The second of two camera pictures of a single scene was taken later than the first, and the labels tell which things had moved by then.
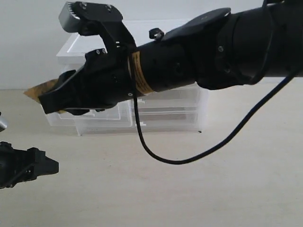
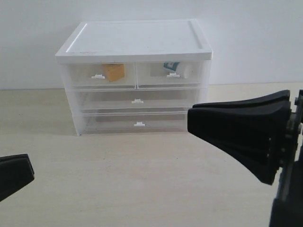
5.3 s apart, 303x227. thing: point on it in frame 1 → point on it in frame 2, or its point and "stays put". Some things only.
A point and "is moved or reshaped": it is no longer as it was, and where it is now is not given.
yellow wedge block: x=38 y=90 is moved or reshaped
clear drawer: x=120 y=115 is moved or reshaped
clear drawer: x=152 y=122 stays put
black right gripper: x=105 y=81 → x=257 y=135
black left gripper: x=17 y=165 → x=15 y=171
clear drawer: x=185 y=98 stays put
